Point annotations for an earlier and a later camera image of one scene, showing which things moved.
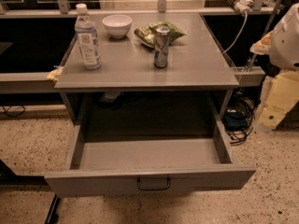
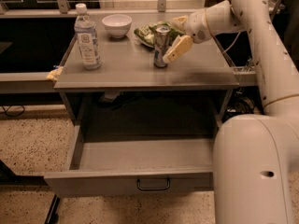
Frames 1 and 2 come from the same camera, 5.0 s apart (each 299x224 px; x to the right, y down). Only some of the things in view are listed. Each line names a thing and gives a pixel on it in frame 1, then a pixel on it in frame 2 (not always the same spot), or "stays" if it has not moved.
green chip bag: x=147 y=34 stays
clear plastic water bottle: x=86 y=31 stays
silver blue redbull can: x=162 y=37 stays
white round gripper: x=286 y=42 to x=196 y=27
